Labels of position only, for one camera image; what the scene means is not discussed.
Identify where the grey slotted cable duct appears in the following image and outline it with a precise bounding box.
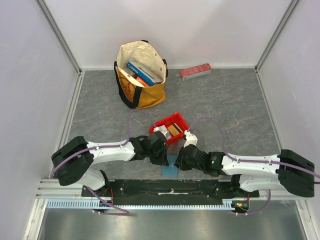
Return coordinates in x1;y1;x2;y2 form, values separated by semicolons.
46;199;235;211

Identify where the yellow canvas tote bag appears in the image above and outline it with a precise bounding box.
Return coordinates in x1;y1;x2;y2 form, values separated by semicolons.
113;40;168;109

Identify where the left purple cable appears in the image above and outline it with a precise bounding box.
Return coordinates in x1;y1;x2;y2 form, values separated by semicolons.
51;109;157;216

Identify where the red rectangular carton box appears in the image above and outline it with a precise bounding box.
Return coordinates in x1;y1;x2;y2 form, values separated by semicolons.
180;63;212;81

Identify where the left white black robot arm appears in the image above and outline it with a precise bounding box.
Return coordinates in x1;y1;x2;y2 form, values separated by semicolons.
50;131;168;197

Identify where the red plastic bin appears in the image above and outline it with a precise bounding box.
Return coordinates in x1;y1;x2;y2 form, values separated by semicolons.
155;112;189;147

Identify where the blue book in bag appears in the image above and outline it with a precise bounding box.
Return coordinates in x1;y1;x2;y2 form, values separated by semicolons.
126;61;156;87

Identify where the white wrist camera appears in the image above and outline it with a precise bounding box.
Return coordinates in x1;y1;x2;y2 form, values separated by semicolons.
153;125;172;140
182;130;198;148

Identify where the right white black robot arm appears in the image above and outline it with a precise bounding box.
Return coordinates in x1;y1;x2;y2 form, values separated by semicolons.
175;144;315;198

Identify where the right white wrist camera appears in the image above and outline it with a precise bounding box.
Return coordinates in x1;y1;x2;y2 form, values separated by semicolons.
182;130;198;148

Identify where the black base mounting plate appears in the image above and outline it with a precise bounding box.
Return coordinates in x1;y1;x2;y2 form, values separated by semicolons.
94;179;260;199

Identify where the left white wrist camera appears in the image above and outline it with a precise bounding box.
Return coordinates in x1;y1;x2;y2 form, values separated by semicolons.
153;125;172;140

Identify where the brown striped card in bin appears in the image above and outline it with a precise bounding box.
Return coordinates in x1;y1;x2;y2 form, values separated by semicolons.
167;123;183;137

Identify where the blue leather card holder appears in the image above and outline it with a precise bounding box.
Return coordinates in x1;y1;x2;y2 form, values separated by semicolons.
161;155;179;178

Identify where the orange book in bag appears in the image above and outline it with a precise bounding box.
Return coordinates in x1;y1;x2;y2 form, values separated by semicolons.
136;76;149;87

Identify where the white cards stack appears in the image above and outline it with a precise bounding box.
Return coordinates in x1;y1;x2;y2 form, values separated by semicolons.
158;125;171;140

